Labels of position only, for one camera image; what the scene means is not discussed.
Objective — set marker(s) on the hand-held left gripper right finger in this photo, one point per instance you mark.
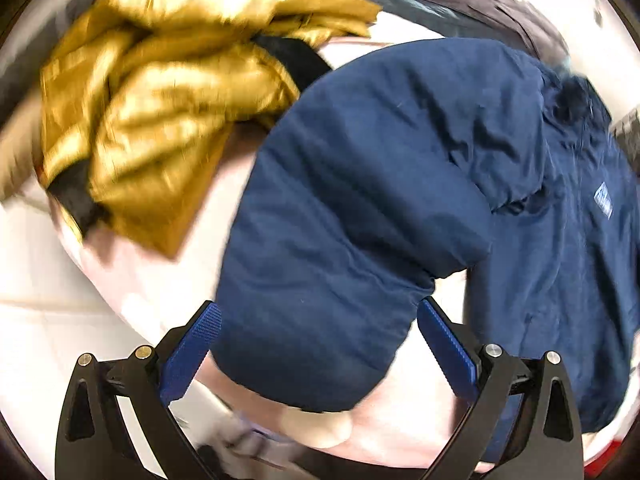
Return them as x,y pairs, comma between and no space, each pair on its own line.
447,350

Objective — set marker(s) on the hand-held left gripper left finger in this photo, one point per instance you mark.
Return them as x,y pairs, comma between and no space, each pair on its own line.
192,345

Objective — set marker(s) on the navy blue jacket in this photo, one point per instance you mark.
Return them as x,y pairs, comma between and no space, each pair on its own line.
375,185

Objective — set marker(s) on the pink blanket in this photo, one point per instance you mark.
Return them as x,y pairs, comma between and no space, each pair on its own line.
125,280

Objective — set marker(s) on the gold shiny puffer jacket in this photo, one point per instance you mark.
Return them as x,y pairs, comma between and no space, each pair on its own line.
165,125

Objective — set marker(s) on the black garment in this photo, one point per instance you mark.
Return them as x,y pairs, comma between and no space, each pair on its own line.
295,60

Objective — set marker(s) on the blue covered sofa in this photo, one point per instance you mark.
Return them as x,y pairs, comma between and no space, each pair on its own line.
415,7

